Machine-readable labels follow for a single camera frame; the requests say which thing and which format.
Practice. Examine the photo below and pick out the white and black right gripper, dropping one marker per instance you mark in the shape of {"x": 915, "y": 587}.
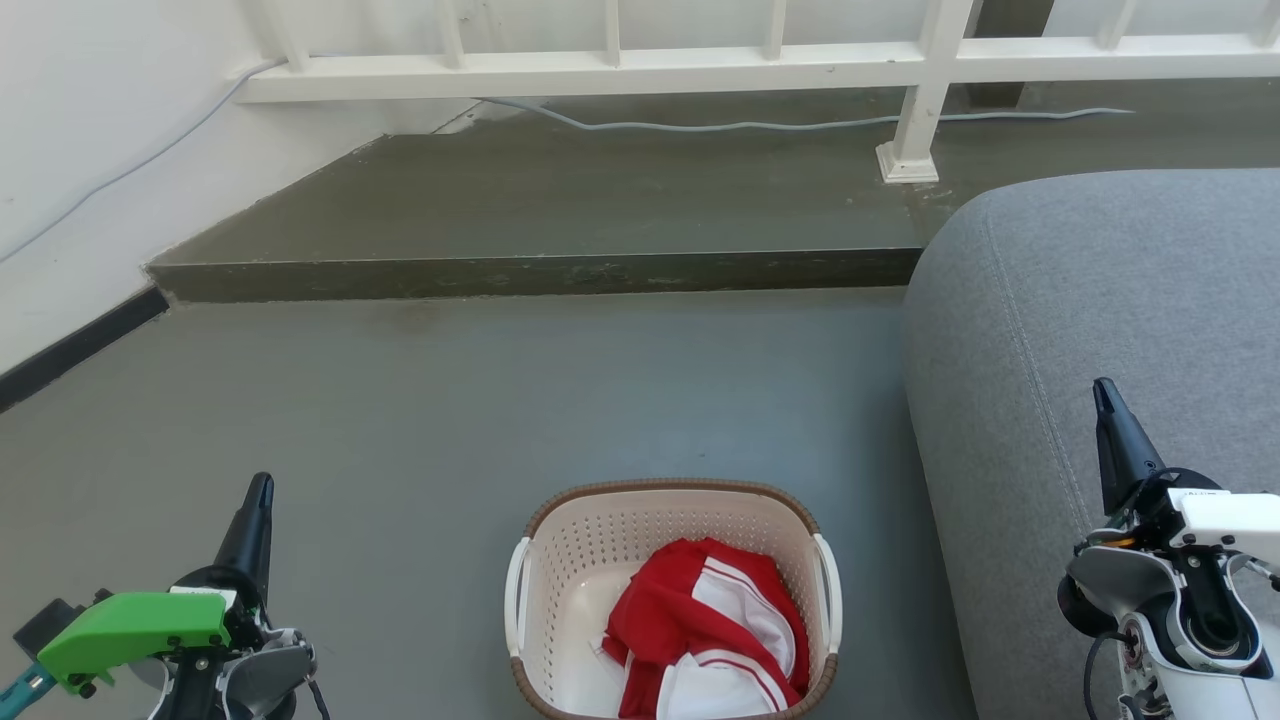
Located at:
{"x": 1225, "y": 520}

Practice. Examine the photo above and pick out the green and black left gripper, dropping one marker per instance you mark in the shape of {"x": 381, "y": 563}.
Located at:
{"x": 140, "y": 625}

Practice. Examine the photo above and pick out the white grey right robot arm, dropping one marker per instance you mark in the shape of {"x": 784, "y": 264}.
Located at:
{"x": 1180, "y": 620}

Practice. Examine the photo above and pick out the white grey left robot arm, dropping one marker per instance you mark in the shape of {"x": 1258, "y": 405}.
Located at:
{"x": 260, "y": 675}

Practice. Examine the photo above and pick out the beige perforated laundry basket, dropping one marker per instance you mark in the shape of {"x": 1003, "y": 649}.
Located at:
{"x": 600, "y": 540}

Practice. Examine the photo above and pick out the grey fabric sofa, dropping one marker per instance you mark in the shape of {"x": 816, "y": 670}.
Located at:
{"x": 1050, "y": 300}

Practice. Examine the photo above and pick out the red and white garment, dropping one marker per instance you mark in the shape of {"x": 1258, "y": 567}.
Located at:
{"x": 660, "y": 620}

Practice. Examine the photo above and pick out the white wooden railing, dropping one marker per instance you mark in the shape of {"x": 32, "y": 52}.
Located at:
{"x": 600, "y": 72}

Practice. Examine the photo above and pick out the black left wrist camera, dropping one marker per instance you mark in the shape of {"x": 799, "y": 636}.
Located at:
{"x": 45, "y": 622}

